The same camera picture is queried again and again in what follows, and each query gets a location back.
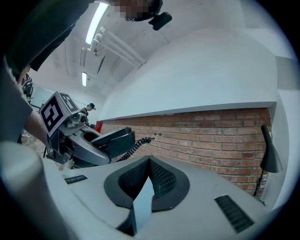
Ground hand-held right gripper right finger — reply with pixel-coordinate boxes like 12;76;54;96
135;155;270;240

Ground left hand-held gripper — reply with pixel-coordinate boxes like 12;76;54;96
39;91;111;165

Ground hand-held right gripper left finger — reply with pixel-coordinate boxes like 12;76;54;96
60;155;150;237

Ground person's left forearm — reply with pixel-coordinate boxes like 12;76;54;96
24;110;51;148

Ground person's light trousers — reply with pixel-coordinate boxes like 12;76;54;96
0;140;78;240

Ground black desk lamp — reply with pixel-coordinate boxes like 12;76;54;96
253;124;284;197

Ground white ceiling pipes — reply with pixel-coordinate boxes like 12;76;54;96
90;26;147;68

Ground long ceiling light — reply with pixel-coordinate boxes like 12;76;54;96
85;2;110;45

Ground person's dark shirt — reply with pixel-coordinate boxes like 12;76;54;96
0;0;94;143

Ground black head-mounted camera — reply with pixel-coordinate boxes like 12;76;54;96
148;11;173;31

